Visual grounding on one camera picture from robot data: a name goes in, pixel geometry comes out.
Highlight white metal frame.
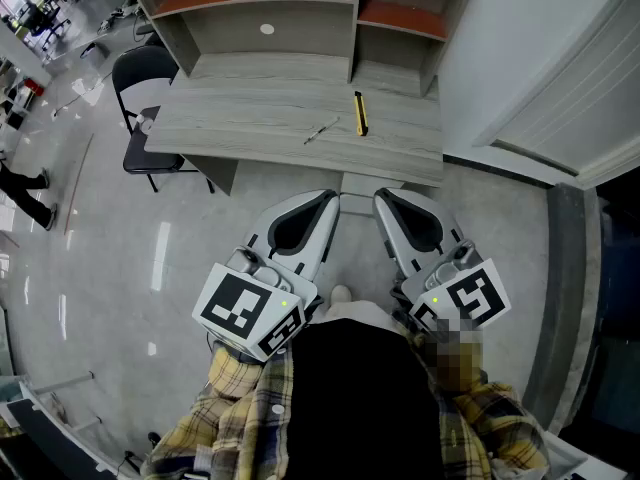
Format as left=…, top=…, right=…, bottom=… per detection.
left=19, top=370, right=104, bottom=434

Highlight silver pen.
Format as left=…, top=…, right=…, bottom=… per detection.
left=302, top=115, right=342, bottom=146

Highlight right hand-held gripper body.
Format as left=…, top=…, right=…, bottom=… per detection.
left=393, top=239, right=513, bottom=344

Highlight black flat panel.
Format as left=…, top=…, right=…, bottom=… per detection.
left=4, top=398, right=109, bottom=480

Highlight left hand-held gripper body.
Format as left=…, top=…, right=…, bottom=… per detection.
left=191, top=241, right=322, bottom=365

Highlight dark stone threshold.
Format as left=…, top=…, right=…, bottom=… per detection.
left=522, top=182, right=601, bottom=434

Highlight red floor tape strip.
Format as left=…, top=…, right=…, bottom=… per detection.
left=63, top=132, right=96, bottom=237

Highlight grey wooden desk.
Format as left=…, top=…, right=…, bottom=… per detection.
left=143, top=51, right=445, bottom=188

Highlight person's left forearm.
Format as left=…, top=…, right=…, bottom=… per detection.
left=142, top=340, right=296, bottom=480

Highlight black office chair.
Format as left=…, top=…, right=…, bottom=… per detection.
left=19, top=0, right=72, bottom=53

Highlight person's right forearm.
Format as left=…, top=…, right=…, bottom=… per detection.
left=409, top=317, right=551, bottom=474

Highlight yellow black utility knife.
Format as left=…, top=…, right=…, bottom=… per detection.
left=353, top=90, right=370, bottom=138

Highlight person's white trousers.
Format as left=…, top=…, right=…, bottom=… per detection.
left=309, top=300, right=401, bottom=332

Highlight grey wooden shelf unit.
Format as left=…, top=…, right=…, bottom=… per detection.
left=122, top=0, right=484, bottom=98

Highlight black folding chair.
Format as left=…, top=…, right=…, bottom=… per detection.
left=110, top=45, right=217, bottom=195

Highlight white panelled door surround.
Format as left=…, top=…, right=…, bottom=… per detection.
left=472, top=0, right=640, bottom=189

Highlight person's black shirt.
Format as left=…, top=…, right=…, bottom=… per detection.
left=287, top=317, right=446, bottom=480

